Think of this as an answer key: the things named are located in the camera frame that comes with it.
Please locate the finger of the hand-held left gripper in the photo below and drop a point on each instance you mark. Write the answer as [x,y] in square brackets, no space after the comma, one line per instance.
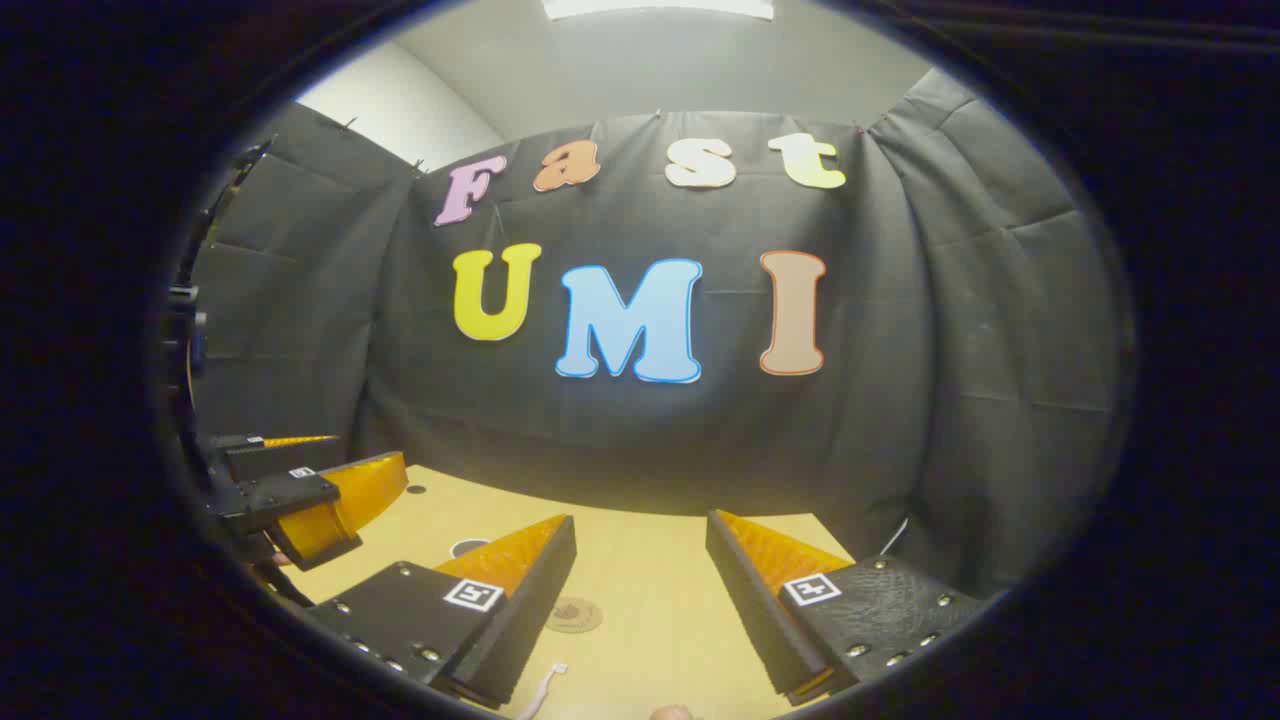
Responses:
[285,458]
[285,495]

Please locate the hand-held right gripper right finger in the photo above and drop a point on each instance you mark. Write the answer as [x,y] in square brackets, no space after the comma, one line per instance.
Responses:
[745,590]

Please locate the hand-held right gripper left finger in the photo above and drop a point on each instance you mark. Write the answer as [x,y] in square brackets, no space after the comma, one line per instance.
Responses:
[535,590]

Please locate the round cork coaster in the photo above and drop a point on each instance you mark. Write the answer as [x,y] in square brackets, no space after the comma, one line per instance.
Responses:
[575,615]

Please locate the pale pink toothbrush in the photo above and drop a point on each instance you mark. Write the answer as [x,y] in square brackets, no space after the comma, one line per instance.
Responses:
[545,685]

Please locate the wooden desktop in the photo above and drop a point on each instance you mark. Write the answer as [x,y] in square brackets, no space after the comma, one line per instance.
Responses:
[650,570]

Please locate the black backdrop cloth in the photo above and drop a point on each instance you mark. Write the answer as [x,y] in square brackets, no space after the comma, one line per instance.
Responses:
[900,350]

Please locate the ceiling light panel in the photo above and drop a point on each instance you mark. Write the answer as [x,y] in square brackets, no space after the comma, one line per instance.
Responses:
[660,8]

